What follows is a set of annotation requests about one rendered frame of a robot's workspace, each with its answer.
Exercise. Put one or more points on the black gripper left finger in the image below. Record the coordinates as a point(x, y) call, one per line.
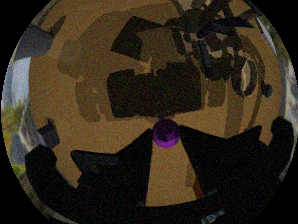
point(131, 165)

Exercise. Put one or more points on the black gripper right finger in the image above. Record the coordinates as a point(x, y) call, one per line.
point(211, 156)

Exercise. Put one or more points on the white flat rectangular slab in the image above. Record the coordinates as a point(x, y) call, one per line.
point(266, 35)

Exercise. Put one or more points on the purple ball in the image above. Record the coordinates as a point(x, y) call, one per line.
point(166, 133)

